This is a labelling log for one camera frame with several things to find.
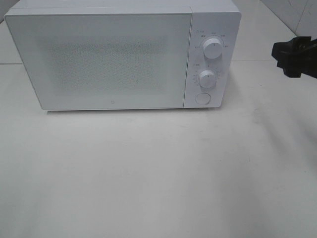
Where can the round white door button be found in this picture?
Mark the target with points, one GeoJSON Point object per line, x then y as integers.
{"type": "Point", "coordinates": [203, 99]}

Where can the white microwave door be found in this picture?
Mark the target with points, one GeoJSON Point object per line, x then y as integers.
{"type": "Point", "coordinates": [94, 62]}

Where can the upper white power knob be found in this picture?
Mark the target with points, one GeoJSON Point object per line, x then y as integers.
{"type": "Point", "coordinates": [212, 47]}

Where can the white timer knob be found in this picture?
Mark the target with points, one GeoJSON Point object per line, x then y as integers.
{"type": "Point", "coordinates": [207, 79]}

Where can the white microwave oven body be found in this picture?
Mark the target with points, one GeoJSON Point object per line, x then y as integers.
{"type": "Point", "coordinates": [220, 18]}

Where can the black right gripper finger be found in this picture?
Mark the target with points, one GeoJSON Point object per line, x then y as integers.
{"type": "Point", "coordinates": [294, 67]}
{"type": "Point", "coordinates": [299, 48]}

